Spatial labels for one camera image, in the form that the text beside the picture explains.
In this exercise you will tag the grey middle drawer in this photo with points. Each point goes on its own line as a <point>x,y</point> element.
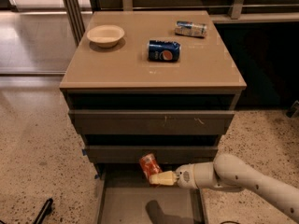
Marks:
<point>163,155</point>

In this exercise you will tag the black object on floor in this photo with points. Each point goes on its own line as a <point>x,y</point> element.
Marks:
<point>44,211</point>

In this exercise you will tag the grey drawer cabinet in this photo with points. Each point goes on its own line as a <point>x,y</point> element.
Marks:
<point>123,78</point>

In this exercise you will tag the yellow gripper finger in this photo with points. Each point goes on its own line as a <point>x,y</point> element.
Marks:
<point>168,178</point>

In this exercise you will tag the metal window frame post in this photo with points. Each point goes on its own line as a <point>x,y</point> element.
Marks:
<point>75,19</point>

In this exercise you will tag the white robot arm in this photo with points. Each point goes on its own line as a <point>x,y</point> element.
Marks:
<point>228,173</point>

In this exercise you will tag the blue tape piece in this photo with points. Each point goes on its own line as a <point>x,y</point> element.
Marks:
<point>84,152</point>

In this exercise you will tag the red coke can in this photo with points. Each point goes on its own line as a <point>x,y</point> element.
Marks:
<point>149,165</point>

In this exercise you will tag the white blue crushed can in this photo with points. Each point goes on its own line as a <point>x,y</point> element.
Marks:
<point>192,29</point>

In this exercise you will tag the blue pepsi can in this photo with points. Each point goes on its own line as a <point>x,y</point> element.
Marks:
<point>163,51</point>

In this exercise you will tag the grey open bottom drawer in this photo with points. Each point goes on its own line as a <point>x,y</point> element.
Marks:
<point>126,197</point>

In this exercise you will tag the white bowl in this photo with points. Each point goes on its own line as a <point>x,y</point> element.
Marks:
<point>106,36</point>

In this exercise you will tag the grey top drawer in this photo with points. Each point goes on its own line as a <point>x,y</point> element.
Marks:
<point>151,122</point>

